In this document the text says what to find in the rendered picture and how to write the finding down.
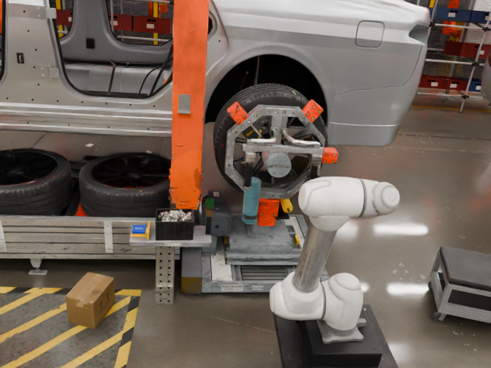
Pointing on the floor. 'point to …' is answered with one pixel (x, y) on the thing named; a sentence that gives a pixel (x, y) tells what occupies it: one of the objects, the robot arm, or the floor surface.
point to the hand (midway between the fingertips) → (313, 176)
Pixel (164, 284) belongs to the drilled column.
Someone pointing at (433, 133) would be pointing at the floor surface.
